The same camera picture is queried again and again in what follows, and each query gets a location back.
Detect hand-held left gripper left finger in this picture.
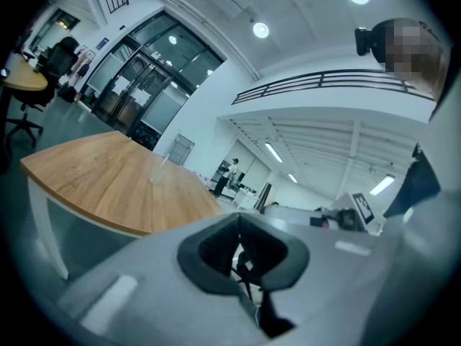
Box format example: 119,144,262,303
57,211,269,346

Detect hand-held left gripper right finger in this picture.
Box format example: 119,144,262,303
240,211,397,346

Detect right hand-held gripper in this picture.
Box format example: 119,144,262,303
310,192,375,232

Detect clear glass with yellow liquid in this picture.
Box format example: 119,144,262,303
149,155,169,185

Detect person's black shirt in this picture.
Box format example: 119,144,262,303
383,144,442,219

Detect square wooden table white legs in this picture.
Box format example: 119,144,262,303
19,130,225,280

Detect white cabinet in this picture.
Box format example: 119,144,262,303
232,191,260,210

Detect folded grey table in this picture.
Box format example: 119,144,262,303
169,133,196,166

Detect pile of black bags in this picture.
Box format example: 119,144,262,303
127,120,162,151

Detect person's head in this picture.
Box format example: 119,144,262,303
370,17,451,103

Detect black framed glass doors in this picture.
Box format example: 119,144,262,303
84,10,227,151

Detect black floor bag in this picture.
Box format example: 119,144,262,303
57,83,79,103

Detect coat rack with clothes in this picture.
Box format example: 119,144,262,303
70,47,96,87

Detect black office chair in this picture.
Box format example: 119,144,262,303
6,36,81,148

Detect round wooden table black base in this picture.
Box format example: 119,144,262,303
0,61,49,172

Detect black head camera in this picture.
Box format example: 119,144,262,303
354,27,377,56

